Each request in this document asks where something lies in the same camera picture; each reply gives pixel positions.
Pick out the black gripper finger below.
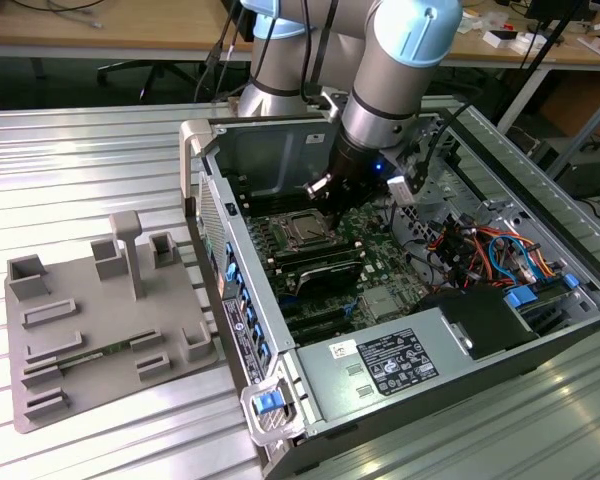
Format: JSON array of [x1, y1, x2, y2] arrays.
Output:
[[329, 187, 376, 232], [303, 173, 339, 211]]

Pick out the CPU with silver top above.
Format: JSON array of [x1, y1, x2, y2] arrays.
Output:
[[290, 218, 329, 241]]

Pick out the black RAM slot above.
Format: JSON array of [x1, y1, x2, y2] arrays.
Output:
[[237, 185, 311, 201], [276, 248, 364, 275], [267, 239, 360, 264], [240, 192, 326, 209]]

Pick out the black expansion slot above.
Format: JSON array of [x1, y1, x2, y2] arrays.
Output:
[[285, 302, 350, 327], [290, 318, 355, 345]]

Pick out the green motherboard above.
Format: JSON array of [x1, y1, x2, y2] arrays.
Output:
[[229, 172, 434, 347]]

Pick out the black graphics card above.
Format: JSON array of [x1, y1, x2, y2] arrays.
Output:
[[292, 257, 365, 304]]

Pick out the metal drive cage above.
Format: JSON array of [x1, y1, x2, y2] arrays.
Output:
[[387, 115, 486, 241]]

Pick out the silver chipset heat sink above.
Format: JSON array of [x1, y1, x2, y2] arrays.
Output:
[[363, 288, 399, 320]]

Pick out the grey open PC case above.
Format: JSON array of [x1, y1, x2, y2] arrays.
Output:
[[178, 94, 600, 480]]

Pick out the black plastic air shroud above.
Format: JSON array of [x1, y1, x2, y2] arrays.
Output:
[[412, 288, 541, 362]]

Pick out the grey power supply unit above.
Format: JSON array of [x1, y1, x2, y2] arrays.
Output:
[[295, 305, 487, 427]]

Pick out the white box with black lid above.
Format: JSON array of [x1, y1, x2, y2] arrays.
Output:
[[483, 28, 520, 50]]

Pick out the blue disk carrier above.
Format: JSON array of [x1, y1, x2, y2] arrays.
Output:
[[503, 282, 541, 311]]

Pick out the black office chair base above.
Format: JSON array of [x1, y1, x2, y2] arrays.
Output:
[[96, 59, 204, 105]]

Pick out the plain white box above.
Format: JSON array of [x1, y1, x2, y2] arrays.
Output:
[[512, 30, 549, 55]]

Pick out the brown cardboard box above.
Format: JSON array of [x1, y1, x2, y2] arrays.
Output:
[[542, 69, 600, 146]]

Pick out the black computer under desk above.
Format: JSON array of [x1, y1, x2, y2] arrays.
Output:
[[554, 142, 600, 199]]

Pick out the black monitor stand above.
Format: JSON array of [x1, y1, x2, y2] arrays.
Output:
[[523, 0, 597, 22]]

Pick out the grey parts rack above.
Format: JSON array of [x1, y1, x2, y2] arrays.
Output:
[[3, 209, 216, 435]]

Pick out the wooden desk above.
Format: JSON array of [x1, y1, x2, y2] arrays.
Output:
[[0, 0, 600, 69]]

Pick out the green RAM stick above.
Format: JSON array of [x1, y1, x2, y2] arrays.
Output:
[[57, 341, 134, 370]]

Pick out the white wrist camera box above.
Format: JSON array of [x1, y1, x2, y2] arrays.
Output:
[[387, 174, 421, 204]]

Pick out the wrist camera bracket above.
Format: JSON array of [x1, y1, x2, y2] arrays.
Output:
[[307, 85, 354, 124]]

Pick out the plain grey case handle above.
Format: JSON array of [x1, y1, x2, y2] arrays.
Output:
[[178, 120, 217, 201]]

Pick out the blue wire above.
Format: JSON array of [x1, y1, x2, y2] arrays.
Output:
[[487, 232, 539, 285]]

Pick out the orange wire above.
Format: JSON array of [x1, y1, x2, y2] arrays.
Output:
[[477, 227, 559, 277]]

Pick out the grey case handle with latch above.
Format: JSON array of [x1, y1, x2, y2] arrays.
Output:
[[238, 375, 307, 447]]

